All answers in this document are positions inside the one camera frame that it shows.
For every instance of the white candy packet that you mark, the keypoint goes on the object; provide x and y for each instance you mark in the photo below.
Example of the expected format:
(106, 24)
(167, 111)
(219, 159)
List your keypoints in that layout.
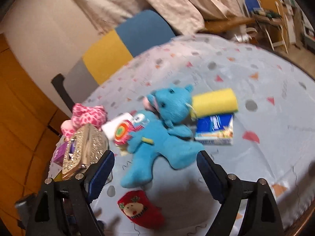
(121, 130)

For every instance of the beige striped bed cover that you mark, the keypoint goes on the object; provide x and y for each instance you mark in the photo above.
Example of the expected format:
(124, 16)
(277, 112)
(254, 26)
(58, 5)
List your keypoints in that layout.
(147, 0)

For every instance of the blue yellow grey chair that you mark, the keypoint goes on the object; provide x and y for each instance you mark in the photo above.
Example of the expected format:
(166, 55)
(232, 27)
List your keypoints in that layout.
(108, 54)

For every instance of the wooden bed frame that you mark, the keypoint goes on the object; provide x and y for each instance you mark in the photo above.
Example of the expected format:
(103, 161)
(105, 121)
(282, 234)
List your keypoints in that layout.
(221, 24)

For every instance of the silver ornate tissue box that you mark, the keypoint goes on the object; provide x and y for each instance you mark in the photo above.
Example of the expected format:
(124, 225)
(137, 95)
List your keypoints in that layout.
(86, 145)

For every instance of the yellow sponge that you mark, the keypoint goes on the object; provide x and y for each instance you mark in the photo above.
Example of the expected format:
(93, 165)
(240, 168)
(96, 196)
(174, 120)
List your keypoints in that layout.
(214, 102)

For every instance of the blue folding chair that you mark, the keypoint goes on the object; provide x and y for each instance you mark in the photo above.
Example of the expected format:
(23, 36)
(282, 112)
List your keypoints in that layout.
(252, 5)

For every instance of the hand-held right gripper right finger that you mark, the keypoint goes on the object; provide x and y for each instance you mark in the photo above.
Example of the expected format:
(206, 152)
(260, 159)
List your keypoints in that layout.
(208, 174)

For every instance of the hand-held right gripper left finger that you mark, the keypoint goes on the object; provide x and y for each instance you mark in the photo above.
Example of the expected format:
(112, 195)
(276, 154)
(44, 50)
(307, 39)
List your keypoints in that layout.
(102, 174)

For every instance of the red christmas sock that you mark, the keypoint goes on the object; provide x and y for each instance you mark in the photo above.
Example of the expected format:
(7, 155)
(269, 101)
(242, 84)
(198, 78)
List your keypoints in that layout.
(142, 211)

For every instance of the pink spotted plush toy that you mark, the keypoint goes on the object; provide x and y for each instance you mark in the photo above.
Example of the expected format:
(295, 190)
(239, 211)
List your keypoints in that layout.
(88, 116)

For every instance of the white metal rack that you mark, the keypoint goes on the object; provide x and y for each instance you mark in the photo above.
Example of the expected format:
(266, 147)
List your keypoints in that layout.
(276, 24)

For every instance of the blue plush toy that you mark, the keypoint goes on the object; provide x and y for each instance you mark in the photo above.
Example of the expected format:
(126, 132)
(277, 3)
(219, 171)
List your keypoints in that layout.
(169, 108)

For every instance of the purple box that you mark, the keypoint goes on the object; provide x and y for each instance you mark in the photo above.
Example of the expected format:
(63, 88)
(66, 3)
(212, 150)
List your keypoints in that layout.
(59, 154)

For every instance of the blue tissue packet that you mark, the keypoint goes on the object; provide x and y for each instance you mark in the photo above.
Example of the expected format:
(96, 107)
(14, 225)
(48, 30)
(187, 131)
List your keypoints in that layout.
(214, 130)

